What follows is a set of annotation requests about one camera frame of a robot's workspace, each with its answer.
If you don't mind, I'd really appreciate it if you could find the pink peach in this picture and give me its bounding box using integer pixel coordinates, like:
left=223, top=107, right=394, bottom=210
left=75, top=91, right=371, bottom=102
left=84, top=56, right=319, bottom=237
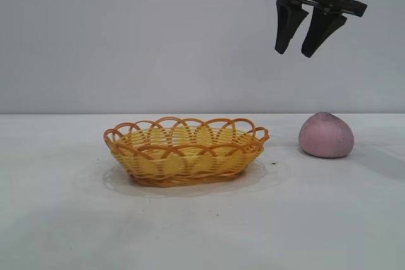
left=298, top=111, right=354, bottom=159

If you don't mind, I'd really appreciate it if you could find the yellow woven wicker basket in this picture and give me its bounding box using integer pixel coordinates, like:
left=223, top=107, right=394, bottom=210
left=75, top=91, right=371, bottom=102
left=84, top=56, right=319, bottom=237
left=103, top=116, right=270, bottom=188

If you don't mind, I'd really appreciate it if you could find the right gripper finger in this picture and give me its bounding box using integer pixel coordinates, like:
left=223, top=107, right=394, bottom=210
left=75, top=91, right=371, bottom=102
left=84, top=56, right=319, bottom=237
left=300, top=6, right=348, bottom=58
left=274, top=0, right=309, bottom=55

